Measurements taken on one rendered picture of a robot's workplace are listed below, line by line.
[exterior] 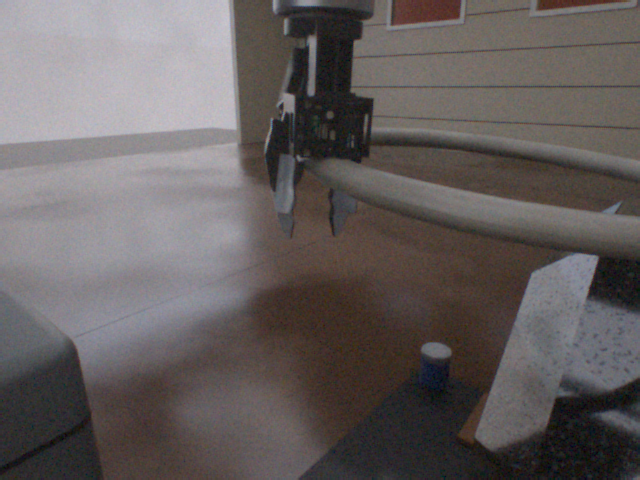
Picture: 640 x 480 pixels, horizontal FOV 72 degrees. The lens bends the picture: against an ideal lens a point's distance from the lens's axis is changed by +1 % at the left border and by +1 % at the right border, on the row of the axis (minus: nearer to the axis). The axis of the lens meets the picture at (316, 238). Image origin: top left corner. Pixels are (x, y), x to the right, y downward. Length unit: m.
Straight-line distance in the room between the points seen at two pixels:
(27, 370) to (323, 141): 0.28
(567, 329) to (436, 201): 0.37
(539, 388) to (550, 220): 0.36
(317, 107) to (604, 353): 0.46
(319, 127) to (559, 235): 0.21
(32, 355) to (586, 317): 0.59
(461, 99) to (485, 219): 7.17
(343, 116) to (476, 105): 7.01
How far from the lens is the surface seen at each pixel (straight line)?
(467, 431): 1.49
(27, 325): 0.36
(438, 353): 1.58
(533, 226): 0.33
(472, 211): 0.32
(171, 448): 1.48
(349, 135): 0.40
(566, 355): 0.65
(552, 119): 7.08
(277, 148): 0.44
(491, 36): 7.38
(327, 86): 0.41
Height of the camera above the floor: 1.00
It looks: 19 degrees down
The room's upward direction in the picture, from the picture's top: straight up
